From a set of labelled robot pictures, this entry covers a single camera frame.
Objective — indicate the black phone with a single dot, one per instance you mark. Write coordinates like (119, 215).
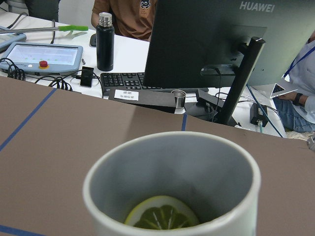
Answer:
(86, 76)

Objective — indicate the black keyboard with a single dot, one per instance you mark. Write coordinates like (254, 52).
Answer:
(126, 80)

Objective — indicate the person in light shirt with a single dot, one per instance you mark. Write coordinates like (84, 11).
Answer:
(297, 109)

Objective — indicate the person in brown shirt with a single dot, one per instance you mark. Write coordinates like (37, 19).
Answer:
(131, 18)

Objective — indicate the black box with label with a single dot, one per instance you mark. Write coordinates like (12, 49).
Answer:
(163, 101)

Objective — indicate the blue teach pendant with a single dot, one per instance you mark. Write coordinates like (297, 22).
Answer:
(43, 59)

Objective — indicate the black power adapter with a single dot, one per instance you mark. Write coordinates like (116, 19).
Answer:
(257, 116)

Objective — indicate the white cup with handle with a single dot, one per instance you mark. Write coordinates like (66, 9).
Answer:
(216, 178)

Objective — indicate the dark computer monitor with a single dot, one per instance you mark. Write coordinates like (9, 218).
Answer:
(226, 43)

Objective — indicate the small steel cup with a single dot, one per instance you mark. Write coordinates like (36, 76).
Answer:
(180, 97)

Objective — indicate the green handled rod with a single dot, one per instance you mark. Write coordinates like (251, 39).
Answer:
(59, 28)

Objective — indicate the black thermos bottle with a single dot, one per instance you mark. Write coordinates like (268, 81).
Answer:
(105, 42)

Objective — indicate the lemon slice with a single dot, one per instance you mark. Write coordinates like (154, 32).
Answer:
(162, 213)

